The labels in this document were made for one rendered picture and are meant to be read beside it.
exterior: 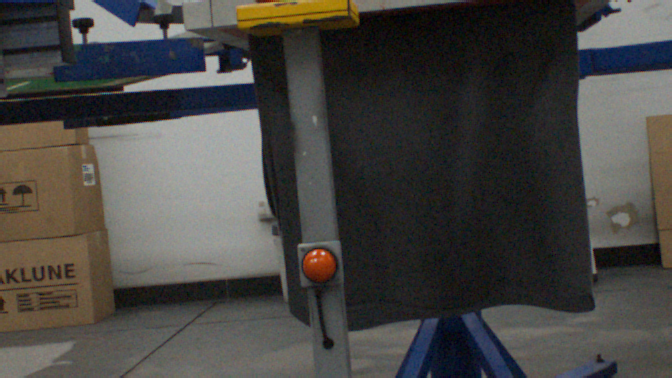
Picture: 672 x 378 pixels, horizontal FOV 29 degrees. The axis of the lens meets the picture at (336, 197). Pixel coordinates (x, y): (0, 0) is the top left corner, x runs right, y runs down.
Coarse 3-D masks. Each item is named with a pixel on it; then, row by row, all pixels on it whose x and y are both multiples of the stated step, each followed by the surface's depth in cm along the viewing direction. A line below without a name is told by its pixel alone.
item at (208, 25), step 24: (192, 0) 172; (216, 0) 171; (240, 0) 171; (360, 0) 170; (384, 0) 169; (408, 0) 169; (432, 0) 169; (456, 0) 168; (480, 0) 169; (600, 0) 188; (192, 24) 172; (216, 24) 171
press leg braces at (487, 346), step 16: (432, 320) 309; (464, 320) 307; (416, 336) 329; (432, 336) 305; (464, 336) 308; (480, 336) 304; (496, 336) 330; (416, 352) 304; (432, 352) 305; (480, 352) 302; (496, 352) 302; (400, 368) 339; (416, 368) 301; (496, 368) 298; (512, 368) 336
